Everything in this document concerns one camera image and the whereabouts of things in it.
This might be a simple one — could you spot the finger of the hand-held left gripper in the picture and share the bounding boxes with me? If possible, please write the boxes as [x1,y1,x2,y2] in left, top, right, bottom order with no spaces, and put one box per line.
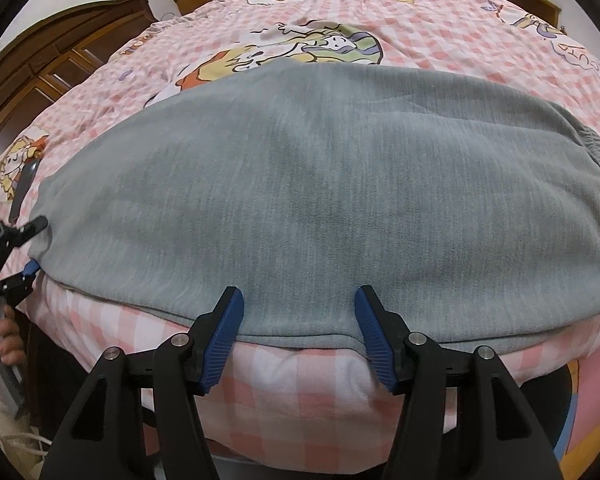
[2,261,38,306]
[0,216,49,247]

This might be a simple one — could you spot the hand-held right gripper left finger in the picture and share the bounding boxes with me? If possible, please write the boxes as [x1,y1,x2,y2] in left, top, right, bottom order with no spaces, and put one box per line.
[40,286,245,480]

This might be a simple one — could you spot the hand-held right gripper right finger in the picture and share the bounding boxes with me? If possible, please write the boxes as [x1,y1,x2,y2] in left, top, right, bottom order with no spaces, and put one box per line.
[355,285,563,480]

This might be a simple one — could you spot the grey pants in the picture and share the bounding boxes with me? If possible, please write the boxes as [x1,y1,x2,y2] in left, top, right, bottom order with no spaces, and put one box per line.
[27,57,600,353]

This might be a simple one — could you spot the person's left hand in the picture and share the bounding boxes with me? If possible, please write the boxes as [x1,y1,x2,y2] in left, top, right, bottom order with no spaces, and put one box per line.
[0,306,26,366]

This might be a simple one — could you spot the black phone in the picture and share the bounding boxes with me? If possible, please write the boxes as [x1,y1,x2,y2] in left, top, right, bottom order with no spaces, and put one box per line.
[7,159,41,223]

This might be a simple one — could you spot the person's beige clothing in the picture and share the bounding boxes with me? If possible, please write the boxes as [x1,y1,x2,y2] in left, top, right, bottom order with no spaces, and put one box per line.
[0,375,51,467]

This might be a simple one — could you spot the dark wooden wardrobe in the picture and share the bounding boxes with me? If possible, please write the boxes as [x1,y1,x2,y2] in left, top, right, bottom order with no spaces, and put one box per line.
[0,0,161,161]

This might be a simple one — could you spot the pink checked printed blanket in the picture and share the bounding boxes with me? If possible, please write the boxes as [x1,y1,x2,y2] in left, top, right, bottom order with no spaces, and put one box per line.
[0,0,600,461]

